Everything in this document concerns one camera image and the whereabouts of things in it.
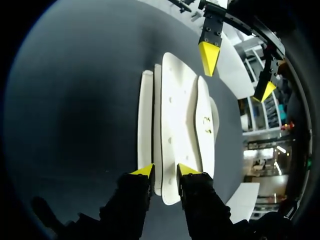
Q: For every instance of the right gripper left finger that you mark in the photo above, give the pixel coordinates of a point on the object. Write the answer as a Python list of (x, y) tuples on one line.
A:
[(130, 197)]

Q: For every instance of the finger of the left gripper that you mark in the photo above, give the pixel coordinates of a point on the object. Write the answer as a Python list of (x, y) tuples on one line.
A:
[(210, 47), (266, 86)]

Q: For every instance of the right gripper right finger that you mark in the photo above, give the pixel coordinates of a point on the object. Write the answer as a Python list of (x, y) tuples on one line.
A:
[(202, 200)]

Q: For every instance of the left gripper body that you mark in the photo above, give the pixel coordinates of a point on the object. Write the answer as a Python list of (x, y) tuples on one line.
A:
[(260, 30)]

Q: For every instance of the white leather bag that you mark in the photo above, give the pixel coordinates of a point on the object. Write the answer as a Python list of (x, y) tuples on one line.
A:
[(177, 120)]

